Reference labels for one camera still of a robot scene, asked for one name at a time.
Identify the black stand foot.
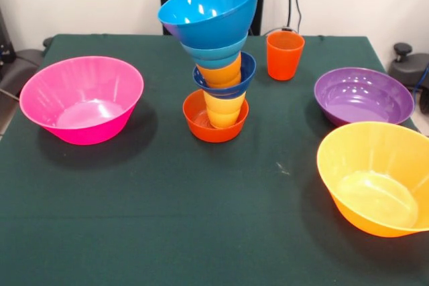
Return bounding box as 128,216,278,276
0,48,46,99
388,42,429,88

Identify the blue cable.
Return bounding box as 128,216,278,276
412,64,429,94

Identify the yellow cup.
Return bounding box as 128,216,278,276
203,91,247,129

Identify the medium sky blue bowl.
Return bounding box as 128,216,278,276
157,0,259,50

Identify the small dark blue bowl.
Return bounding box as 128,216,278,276
192,51,257,100

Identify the small red bowl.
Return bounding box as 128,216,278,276
182,88,249,143

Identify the red cup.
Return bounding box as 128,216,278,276
266,30,306,82

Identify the large pink bowl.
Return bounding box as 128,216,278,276
19,56,145,146

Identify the large yellow bowl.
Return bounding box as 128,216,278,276
316,121,429,238

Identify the orange cup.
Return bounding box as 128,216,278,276
196,54,243,89

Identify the dark green tablecloth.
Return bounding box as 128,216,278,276
0,33,429,286

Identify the purple bowl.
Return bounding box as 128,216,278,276
313,67,416,127

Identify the small cyan bowl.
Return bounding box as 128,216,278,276
180,33,249,68

